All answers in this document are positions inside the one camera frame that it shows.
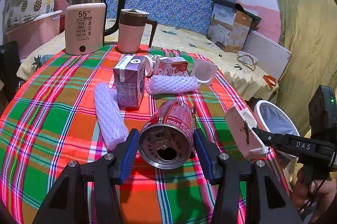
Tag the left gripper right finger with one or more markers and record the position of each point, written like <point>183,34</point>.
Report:
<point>266,199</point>

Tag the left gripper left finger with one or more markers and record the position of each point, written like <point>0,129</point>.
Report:
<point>67,200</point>

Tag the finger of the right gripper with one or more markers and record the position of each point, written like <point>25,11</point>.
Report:
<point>276,141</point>

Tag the white leaf-print paper carton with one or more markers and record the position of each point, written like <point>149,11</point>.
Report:
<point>241,124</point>

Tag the red soda can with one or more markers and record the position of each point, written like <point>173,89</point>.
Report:
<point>166,140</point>

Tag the white foam fruit net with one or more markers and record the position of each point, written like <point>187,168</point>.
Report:
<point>171,85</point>

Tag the patterned paper cup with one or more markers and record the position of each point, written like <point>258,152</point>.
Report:
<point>149,65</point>

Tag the white trash bin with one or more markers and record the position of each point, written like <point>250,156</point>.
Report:
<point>273,119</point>

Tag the person's right hand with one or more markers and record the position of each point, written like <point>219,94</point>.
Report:
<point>326,195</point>

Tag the orange scissors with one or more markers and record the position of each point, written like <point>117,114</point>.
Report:
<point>270,81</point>

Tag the white flat board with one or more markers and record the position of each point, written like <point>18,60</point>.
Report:
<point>272,57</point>

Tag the white plastic yogurt cup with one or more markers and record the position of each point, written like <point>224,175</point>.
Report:
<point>204,71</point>

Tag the cardboard quilt box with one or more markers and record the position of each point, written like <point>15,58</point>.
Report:
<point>230,25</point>

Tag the red strawberry milk carton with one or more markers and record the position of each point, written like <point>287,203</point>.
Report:
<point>170,66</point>

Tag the olive green curtain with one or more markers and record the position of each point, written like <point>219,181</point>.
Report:
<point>308,31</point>

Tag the purple milk carton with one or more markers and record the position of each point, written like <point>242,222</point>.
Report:
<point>129,80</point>

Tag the pink storage box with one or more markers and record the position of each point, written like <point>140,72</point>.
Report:
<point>33,34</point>

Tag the pink electric kettle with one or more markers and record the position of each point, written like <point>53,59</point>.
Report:
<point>84,25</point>

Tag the pink mug with brown handle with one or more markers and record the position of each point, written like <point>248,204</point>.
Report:
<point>132,23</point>

